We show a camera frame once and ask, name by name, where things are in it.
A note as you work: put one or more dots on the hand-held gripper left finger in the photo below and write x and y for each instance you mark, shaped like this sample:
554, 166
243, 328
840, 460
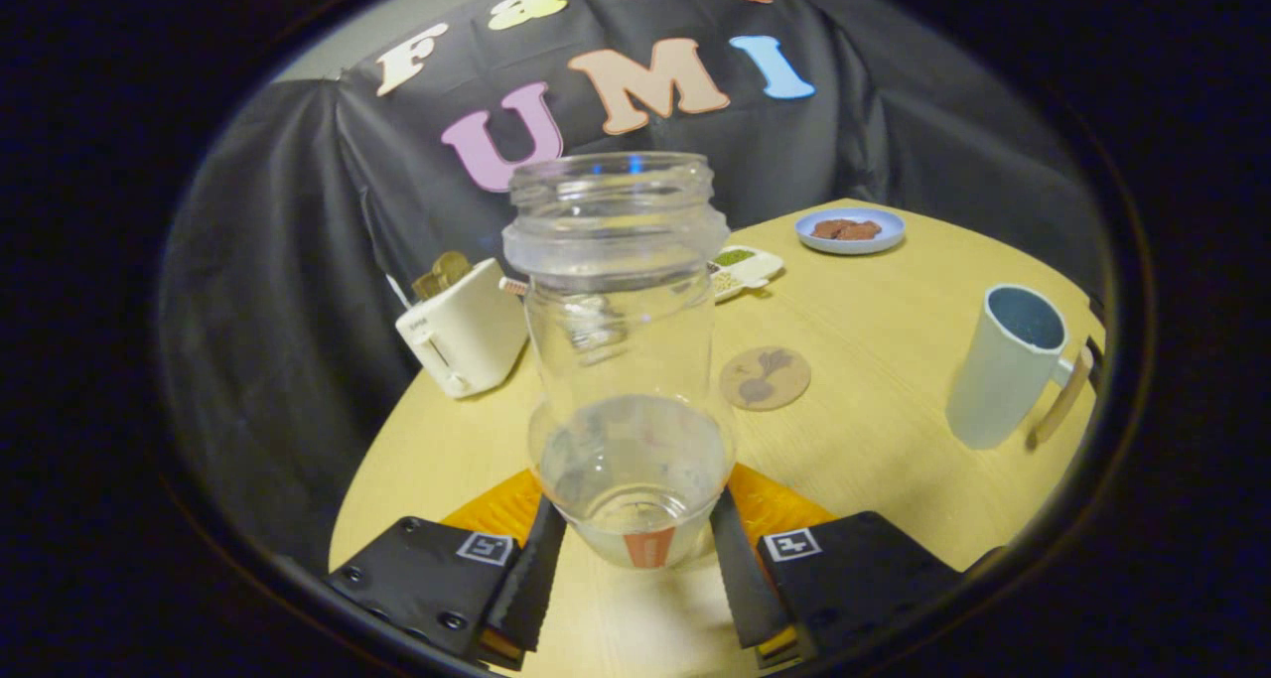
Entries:
526, 599

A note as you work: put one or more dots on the clear plastic juice bottle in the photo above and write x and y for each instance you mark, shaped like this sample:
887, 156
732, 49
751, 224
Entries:
621, 241

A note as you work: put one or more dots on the black backdrop cloth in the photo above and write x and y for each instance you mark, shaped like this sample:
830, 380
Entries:
298, 261

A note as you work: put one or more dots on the wooden table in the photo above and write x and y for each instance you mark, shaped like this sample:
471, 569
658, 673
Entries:
864, 479

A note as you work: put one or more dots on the striped straw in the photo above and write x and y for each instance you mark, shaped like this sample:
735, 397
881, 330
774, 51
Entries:
512, 286

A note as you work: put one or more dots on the round cork coaster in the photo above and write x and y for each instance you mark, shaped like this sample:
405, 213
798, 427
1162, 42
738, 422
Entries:
765, 378

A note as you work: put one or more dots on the blue plate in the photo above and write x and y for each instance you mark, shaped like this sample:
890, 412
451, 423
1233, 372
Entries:
889, 231

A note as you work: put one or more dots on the brown toast slices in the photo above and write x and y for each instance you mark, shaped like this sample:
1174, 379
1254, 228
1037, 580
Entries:
442, 273

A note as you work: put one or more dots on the white toaster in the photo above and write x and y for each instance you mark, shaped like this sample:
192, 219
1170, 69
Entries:
472, 336

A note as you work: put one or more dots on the brown meat piece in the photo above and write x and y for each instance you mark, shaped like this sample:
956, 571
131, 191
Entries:
829, 229
866, 230

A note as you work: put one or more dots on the white divided grain dish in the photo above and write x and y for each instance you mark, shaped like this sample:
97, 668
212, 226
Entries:
750, 269

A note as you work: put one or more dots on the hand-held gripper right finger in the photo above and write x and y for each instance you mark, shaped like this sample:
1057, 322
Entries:
740, 589

